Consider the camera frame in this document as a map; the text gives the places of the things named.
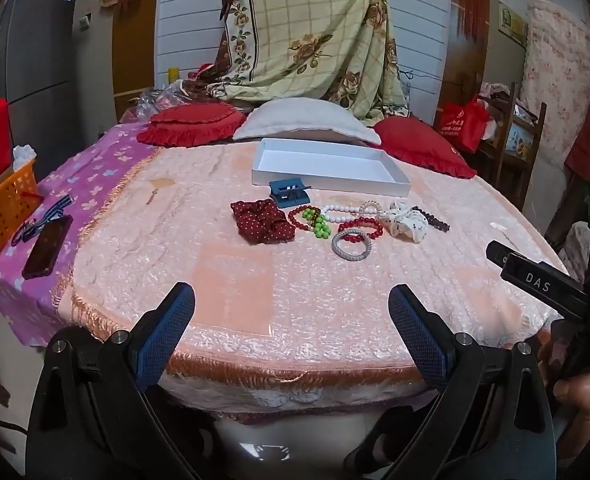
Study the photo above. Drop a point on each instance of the white shallow box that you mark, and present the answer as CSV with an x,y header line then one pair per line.
x,y
325,157

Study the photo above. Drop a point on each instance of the red frilled pillow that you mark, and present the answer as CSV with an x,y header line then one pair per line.
x,y
190,122

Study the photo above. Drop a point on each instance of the orange plastic basket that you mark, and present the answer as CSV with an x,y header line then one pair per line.
x,y
0,210

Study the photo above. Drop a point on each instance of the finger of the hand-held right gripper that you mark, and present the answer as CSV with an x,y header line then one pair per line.
x,y
540,282
499,252

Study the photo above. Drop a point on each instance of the purple floral blanket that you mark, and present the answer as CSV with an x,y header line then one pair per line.
x,y
100,175

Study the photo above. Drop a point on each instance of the red shopping bag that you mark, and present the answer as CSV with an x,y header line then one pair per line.
x,y
462,125

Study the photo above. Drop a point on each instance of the grey refrigerator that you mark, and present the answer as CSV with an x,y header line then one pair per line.
x,y
35,60

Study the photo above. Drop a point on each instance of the pink floral quilt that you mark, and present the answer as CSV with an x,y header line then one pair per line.
x,y
555,60

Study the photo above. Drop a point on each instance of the white pillow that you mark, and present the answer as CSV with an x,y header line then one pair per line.
x,y
305,120

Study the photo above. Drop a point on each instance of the clear plastic bags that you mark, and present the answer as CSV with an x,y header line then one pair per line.
x,y
160,100

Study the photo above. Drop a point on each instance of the plain red pillow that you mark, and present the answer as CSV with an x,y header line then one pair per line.
x,y
420,145

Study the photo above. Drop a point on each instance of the white crumpled cloth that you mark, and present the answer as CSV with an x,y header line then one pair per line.
x,y
24,155

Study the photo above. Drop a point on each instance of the white printed scrunchie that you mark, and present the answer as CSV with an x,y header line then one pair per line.
x,y
400,222

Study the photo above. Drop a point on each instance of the person's right hand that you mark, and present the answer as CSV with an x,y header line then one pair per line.
x,y
587,410

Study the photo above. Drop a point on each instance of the pink fringed bedspread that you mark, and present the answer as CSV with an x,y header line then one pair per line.
x,y
225,285

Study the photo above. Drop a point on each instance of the framed wall picture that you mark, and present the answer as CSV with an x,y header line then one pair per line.
x,y
512,25

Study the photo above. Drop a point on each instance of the dark red dotted scrunchie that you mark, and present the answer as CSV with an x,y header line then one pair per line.
x,y
260,220

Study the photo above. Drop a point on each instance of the cream floral checked blanket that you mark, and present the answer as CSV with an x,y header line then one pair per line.
x,y
315,35

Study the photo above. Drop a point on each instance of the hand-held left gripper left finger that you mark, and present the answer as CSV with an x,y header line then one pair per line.
x,y
167,330

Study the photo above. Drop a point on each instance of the black phone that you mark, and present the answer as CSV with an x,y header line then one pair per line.
x,y
47,247

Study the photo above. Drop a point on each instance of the blue hair clip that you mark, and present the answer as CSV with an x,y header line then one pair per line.
x,y
285,192

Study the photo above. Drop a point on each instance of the wooden chair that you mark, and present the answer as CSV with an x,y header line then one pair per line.
x,y
510,110

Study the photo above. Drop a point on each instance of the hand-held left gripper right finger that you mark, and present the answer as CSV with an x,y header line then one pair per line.
x,y
415,330

